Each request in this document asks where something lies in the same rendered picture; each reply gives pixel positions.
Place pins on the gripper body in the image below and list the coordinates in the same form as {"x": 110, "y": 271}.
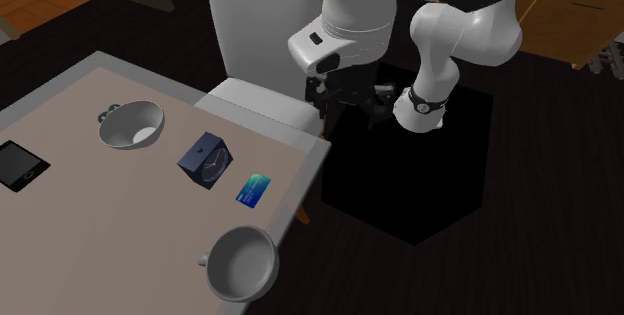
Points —
{"x": 353, "y": 87}

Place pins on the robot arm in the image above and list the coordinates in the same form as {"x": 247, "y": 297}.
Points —
{"x": 356, "y": 2}

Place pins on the black robot stand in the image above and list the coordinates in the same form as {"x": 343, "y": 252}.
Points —
{"x": 414, "y": 182}

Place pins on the blue green card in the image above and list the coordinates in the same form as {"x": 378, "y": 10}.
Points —
{"x": 253, "y": 191}

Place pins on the dark blue cube clock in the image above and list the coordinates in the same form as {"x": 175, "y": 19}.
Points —
{"x": 200, "y": 158}

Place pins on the grey cup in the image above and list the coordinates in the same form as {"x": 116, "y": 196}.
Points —
{"x": 241, "y": 265}

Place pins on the orange wooden cabinet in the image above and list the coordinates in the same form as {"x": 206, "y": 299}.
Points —
{"x": 570, "y": 16}

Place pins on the white bowl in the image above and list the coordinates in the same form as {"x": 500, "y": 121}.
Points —
{"x": 128, "y": 126}

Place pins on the beige table with grey edge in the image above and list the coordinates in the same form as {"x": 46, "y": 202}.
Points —
{"x": 97, "y": 236}

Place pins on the black tablet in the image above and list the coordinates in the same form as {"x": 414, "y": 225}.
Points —
{"x": 19, "y": 165}

